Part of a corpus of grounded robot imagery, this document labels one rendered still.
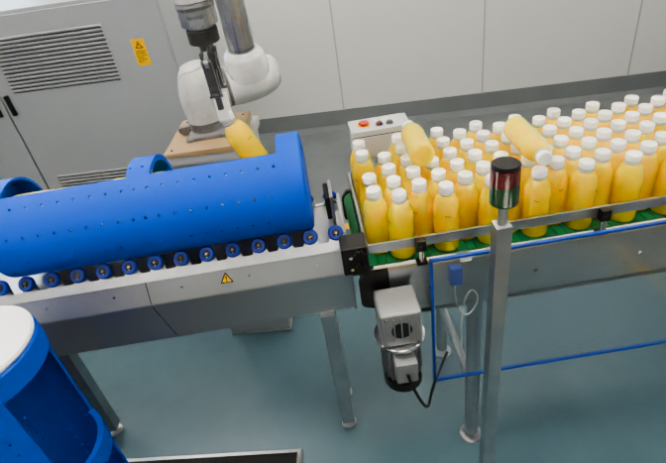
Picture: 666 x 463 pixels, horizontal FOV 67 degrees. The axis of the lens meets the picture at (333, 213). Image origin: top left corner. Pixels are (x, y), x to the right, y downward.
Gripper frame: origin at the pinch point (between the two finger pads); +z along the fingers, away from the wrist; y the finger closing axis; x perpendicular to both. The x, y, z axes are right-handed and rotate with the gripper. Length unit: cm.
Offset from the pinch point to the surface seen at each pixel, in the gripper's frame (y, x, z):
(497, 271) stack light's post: 39, 60, 38
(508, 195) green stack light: 40, 62, 15
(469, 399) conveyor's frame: 23, 60, 110
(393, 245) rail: 21, 39, 38
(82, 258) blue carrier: 14, -46, 31
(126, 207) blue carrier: 12.7, -29.2, 18.2
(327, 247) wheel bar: 12.1, 20.7, 42.5
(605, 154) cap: 15, 98, 25
